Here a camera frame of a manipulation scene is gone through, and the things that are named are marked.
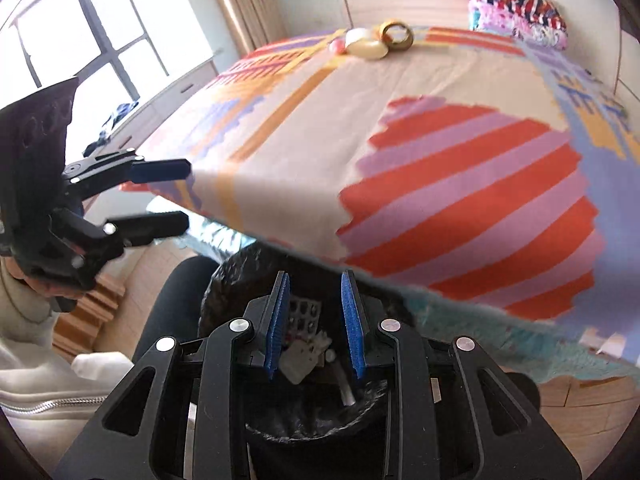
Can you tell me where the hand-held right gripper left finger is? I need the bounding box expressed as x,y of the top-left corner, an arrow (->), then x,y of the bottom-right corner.
52,270 -> 293,480

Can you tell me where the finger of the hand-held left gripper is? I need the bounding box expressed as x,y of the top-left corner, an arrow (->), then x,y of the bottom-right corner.
62,147 -> 193,201
102,211 -> 191,248

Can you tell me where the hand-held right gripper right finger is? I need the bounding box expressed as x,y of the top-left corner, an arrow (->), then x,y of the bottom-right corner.
340,269 -> 583,480

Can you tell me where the trash bin with black bag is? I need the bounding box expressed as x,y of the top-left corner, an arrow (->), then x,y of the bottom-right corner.
197,245 -> 431,480

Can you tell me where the silver stick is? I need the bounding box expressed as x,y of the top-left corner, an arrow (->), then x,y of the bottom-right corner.
337,377 -> 359,407

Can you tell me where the person's left forearm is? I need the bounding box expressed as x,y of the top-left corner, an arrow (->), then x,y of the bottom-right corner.
0,262 -> 58,361

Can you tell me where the person's left hand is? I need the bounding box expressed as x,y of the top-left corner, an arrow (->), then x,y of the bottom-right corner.
7,259 -> 86,313

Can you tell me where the dark cloth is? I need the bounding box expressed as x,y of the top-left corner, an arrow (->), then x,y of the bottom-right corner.
82,101 -> 140,158

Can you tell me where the low white cabinet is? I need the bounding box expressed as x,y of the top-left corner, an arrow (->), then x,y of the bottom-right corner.
107,55 -> 226,151

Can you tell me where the person's left leg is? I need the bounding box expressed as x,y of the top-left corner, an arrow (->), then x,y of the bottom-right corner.
142,256 -> 226,356

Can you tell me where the bed with patchwork cover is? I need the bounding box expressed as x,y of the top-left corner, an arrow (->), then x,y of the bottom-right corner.
145,25 -> 640,391

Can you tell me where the window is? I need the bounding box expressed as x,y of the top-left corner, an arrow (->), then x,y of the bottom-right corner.
0,0 -> 221,111

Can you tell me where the colourful patchwork blanket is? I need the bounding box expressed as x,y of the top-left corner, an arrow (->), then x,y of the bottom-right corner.
120,25 -> 640,326

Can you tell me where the beige curtain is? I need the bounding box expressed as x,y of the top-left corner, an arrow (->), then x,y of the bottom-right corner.
200,0 -> 291,56

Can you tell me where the white zip jacket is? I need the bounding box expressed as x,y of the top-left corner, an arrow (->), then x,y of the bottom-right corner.
0,347 -> 151,463

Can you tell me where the white oval bottle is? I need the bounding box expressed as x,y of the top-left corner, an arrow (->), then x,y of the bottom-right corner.
345,28 -> 390,61

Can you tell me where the wooden bed headboard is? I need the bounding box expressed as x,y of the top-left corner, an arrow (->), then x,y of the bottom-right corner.
341,0 -> 481,31

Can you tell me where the pink floral folded quilt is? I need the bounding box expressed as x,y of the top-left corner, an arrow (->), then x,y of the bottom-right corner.
467,0 -> 568,52

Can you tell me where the striped folded quilt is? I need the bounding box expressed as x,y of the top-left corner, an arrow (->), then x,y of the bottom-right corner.
467,0 -> 568,28

